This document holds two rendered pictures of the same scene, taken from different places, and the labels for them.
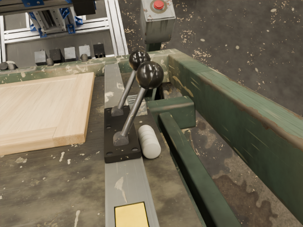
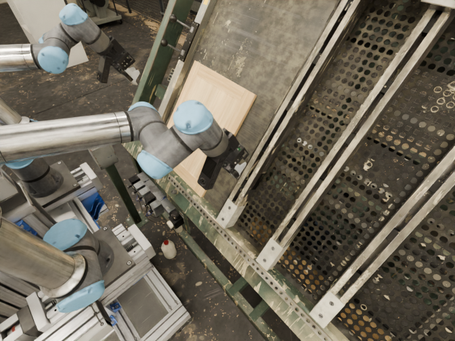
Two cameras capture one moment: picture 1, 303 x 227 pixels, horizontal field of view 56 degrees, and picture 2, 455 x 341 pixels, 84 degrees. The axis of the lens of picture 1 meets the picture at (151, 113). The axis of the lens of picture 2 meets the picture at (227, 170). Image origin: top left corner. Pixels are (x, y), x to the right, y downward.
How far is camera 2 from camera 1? 1.46 m
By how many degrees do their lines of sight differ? 50
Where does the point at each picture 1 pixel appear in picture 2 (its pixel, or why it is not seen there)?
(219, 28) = not seen: hidden behind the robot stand
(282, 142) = (175, 9)
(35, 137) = (204, 69)
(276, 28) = not seen: hidden behind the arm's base
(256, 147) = (175, 26)
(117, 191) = (204, 10)
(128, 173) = (199, 15)
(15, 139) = (208, 72)
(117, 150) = (195, 24)
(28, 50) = (139, 312)
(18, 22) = not seen: outside the picture
